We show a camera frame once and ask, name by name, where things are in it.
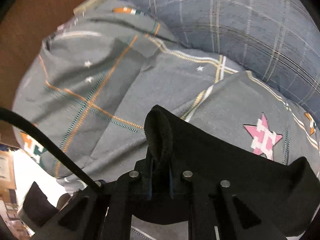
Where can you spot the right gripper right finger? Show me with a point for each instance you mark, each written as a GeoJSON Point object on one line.
{"type": "Point", "coordinates": [219, 205]}

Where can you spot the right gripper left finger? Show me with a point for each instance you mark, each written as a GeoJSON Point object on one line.
{"type": "Point", "coordinates": [105, 211]}

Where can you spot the black pants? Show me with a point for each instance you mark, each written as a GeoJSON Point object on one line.
{"type": "Point", "coordinates": [172, 141]}

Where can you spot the grey patterned bed sheet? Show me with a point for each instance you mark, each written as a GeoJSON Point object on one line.
{"type": "Point", "coordinates": [94, 81]}

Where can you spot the blue plaid pillow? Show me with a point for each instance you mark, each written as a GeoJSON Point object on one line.
{"type": "Point", "coordinates": [276, 39]}

